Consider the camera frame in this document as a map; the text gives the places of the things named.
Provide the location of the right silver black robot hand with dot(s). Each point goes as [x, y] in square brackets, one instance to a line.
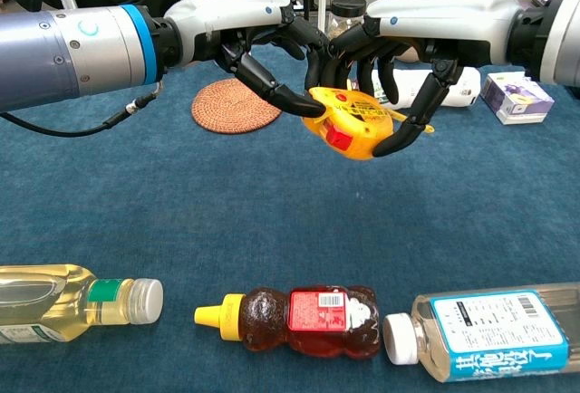
[444, 22]

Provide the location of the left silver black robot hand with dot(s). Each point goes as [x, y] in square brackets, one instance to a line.
[226, 17]

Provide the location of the yellow tape measure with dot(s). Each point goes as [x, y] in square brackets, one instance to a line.
[362, 117]

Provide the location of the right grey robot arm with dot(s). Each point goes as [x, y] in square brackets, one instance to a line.
[562, 40]

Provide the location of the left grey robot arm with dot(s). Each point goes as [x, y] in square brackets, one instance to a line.
[68, 49]

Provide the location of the white-labelled bottle with yellow cap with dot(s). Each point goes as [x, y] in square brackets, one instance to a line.
[469, 89]

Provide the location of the round woven rattan coaster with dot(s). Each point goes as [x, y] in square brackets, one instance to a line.
[222, 108]

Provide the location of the glass jar with black lid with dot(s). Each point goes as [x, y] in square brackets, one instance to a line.
[346, 8]

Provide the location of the small purple carton box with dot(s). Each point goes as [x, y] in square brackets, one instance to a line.
[516, 103]

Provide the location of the blue table cover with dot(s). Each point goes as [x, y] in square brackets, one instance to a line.
[136, 194]

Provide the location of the bear-shaped honey bottle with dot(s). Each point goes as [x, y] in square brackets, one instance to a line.
[317, 320]

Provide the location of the clear square bottle blue label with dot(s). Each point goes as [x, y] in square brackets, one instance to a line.
[498, 334]

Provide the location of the yellow oil bottle white cap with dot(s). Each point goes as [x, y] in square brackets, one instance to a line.
[54, 302]

